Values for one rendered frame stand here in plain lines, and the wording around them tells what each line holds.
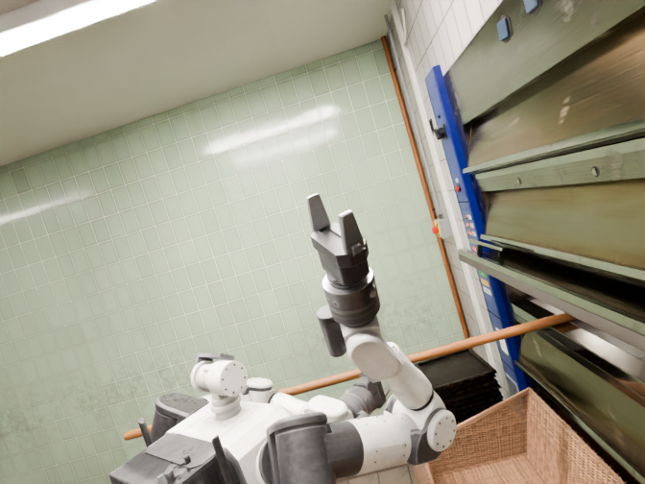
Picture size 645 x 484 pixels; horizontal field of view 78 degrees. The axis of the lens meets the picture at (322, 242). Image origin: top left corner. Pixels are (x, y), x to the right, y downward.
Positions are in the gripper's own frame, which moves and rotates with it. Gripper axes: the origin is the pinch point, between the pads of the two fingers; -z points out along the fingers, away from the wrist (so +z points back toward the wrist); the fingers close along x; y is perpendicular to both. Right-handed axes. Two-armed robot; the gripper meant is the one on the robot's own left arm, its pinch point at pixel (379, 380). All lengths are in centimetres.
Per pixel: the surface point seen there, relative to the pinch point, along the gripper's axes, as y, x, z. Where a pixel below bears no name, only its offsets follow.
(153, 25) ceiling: -58, -142, -4
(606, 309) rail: 64, -25, 16
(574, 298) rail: 58, -25, 9
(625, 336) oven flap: 66, -22, 21
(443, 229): -13, -27, -106
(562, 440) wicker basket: 36, 39, -37
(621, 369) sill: 60, 1, -13
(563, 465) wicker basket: 35, 47, -35
